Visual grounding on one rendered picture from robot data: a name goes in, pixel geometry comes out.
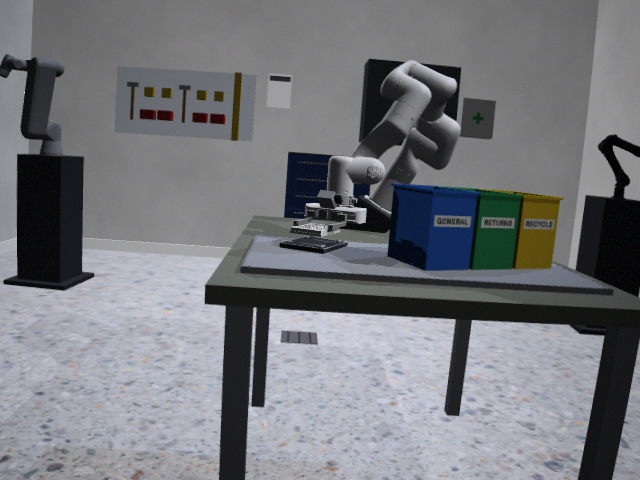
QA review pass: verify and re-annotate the blue bin with label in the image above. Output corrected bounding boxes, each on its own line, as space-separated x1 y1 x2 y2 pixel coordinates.
387 183 481 271

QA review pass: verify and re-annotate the green bin with label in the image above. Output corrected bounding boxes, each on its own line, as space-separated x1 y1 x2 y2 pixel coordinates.
458 188 524 270

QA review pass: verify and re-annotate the yellow open bin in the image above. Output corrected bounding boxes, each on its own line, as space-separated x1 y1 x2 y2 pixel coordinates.
489 190 563 269

